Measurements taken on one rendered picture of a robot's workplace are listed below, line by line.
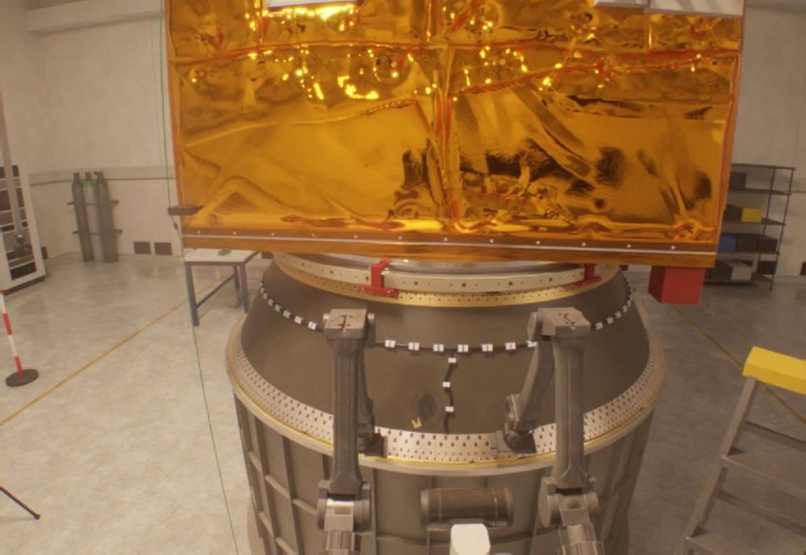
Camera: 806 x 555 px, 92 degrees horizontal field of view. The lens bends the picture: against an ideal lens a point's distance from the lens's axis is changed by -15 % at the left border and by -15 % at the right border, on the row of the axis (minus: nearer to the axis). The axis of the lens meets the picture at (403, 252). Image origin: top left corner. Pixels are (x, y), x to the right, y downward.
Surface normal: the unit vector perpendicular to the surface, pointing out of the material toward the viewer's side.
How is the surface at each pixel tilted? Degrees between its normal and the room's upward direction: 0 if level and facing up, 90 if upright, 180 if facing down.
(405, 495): 90
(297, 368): 62
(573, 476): 67
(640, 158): 90
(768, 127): 90
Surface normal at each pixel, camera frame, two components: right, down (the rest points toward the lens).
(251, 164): -0.11, 0.25
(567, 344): 0.00, -0.14
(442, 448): -0.05, -0.53
